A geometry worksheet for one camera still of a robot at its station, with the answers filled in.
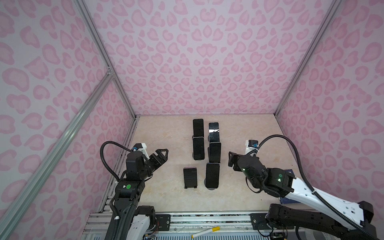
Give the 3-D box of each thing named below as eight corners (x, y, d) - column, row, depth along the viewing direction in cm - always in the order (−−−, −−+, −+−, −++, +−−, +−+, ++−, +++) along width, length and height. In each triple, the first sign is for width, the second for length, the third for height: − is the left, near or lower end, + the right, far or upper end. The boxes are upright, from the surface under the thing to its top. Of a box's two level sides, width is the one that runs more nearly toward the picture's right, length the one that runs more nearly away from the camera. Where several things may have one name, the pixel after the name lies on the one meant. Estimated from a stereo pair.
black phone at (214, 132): (209, 144, 105) (209, 135, 96) (208, 132, 112) (209, 122, 103) (218, 144, 105) (220, 135, 96) (217, 132, 112) (218, 122, 103)
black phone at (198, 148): (193, 161, 96) (192, 150, 86) (193, 148, 102) (193, 137, 93) (204, 161, 96) (204, 150, 86) (203, 148, 102) (204, 137, 93)
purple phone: (185, 188, 85) (182, 178, 74) (185, 177, 90) (183, 166, 78) (197, 188, 85) (196, 178, 74) (197, 177, 89) (196, 166, 78)
